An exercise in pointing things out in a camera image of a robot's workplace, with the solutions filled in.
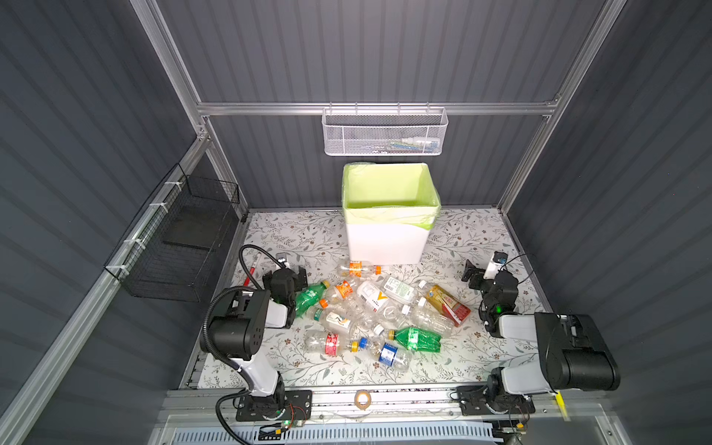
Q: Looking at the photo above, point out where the blue label clear bottle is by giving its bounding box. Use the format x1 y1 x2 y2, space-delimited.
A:
352 337 413 372

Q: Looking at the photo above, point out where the white perforated cable tray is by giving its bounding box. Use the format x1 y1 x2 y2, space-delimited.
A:
166 421 496 445

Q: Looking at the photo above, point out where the clear bottle white cap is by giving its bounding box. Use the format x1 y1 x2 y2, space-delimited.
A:
411 297 455 337

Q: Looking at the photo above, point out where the white wire mesh basket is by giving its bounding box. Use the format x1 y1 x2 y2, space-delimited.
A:
321 107 449 157

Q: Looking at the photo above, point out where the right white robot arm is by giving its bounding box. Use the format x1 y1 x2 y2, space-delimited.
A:
462 252 621 411

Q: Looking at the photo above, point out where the small bottle in white basket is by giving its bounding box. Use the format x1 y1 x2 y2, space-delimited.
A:
394 137 441 152

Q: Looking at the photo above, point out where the white label green cap bottle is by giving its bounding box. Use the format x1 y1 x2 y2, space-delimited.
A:
310 308 356 337

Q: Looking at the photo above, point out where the red marker pen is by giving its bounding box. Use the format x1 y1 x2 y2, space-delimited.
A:
243 252 261 287

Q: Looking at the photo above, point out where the white yellow label bottle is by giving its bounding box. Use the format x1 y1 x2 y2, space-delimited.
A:
357 280 389 313

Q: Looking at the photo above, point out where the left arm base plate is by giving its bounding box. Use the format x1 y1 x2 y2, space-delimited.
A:
233 390 313 422

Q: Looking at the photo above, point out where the roll of tape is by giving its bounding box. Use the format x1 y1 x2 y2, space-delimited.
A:
353 390 372 411

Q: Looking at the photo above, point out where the white waste bin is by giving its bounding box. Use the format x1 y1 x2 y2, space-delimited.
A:
343 162 441 266

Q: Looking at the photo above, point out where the black wire mesh basket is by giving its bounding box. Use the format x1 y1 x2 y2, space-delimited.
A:
105 165 240 303

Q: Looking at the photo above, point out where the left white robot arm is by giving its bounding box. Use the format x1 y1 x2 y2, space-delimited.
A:
198 266 308 404

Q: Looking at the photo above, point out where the orange label clear bottle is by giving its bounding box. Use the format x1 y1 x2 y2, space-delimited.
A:
318 277 359 310

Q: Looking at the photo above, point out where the green bin liner bag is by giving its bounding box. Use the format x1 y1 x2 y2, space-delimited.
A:
341 163 441 231

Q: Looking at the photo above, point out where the red label clear bottle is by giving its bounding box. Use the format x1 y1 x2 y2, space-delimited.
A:
304 330 360 357

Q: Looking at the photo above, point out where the red yellow tea bottle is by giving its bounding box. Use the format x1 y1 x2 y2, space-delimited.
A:
424 283 472 327

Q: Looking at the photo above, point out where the green bottle orange cap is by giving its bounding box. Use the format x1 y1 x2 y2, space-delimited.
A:
295 280 330 317

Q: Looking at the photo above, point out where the yellow tag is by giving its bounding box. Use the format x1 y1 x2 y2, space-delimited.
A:
554 391 570 422

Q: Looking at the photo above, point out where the green sprite bottle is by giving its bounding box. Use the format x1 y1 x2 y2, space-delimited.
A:
388 326 441 353

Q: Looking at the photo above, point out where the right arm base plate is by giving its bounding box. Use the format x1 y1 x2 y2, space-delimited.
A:
455 385 536 416

